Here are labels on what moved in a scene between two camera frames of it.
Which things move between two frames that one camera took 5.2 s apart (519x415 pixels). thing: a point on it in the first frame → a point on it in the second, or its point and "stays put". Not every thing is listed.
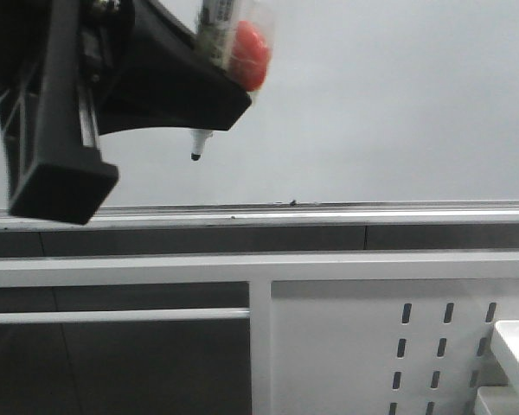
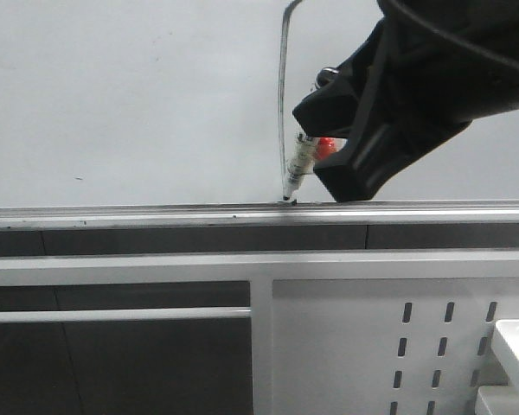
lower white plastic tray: x=496 y=400 stays put
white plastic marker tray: x=515 y=346 stays put
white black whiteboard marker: x=214 y=32 → x=302 y=162
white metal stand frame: x=259 y=271 stays put
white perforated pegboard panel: x=389 y=347 stays put
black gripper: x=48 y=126 → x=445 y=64
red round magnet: x=251 y=56 → x=324 y=147
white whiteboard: x=374 y=114 stays put
